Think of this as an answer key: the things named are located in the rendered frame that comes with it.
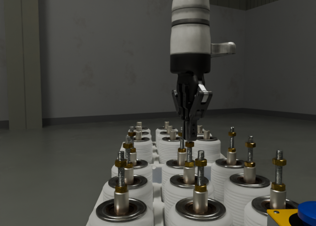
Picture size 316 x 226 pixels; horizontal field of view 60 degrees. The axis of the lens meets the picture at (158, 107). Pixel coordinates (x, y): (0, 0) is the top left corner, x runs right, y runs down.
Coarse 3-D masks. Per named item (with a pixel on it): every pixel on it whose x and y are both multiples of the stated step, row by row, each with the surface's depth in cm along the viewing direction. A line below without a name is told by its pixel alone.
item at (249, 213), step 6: (246, 210) 42; (252, 210) 41; (246, 216) 42; (252, 216) 40; (258, 216) 39; (264, 216) 39; (246, 222) 41; (252, 222) 40; (258, 222) 39; (264, 222) 38
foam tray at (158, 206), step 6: (156, 186) 70; (102, 192) 66; (156, 192) 66; (102, 198) 62; (156, 198) 62; (96, 204) 59; (156, 204) 59; (162, 204) 59; (156, 210) 56; (162, 210) 57; (156, 216) 54; (162, 216) 54; (156, 222) 51; (162, 222) 51
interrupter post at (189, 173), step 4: (184, 168) 52; (188, 168) 52; (192, 168) 52; (184, 172) 52; (188, 172) 52; (192, 172) 52; (184, 176) 52; (188, 176) 52; (192, 176) 52; (184, 180) 53; (188, 180) 52; (192, 180) 52
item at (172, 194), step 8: (168, 184) 52; (208, 184) 52; (168, 192) 51; (176, 192) 49; (184, 192) 49; (192, 192) 49; (208, 192) 50; (168, 200) 51; (176, 200) 49; (168, 208) 51; (168, 216) 51
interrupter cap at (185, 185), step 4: (172, 176) 55; (176, 176) 55; (180, 176) 55; (196, 176) 55; (172, 180) 53; (176, 180) 53; (180, 180) 54; (196, 180) 54; (204, 180) 53; (208, 180) 53; (172, 184) 51; (176, 184) 51; (180, 184) 51; (184, 184) 51; (188, 184) 51; (192, 184) 51; (188, 188) 49; (192, 188) 49
